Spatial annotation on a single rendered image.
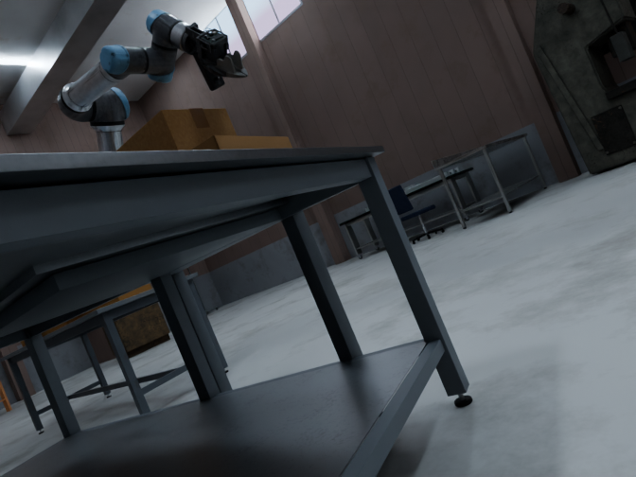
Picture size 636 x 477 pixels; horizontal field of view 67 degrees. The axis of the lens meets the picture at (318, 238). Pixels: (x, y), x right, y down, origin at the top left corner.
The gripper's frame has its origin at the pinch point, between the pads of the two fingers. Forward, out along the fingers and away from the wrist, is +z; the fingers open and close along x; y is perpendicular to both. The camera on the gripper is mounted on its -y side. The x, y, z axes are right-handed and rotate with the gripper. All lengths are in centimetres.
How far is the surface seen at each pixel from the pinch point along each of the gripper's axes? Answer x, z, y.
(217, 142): -41, 33, 22
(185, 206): -55, 40, 23
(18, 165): -73, 38, 43
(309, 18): 736, -504, -450
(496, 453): -29, 106, -38
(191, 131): -17.2, -4.1, -11.2
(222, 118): -3.8, -5.5, -15.4
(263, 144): -29.0, 32.8, 14.0
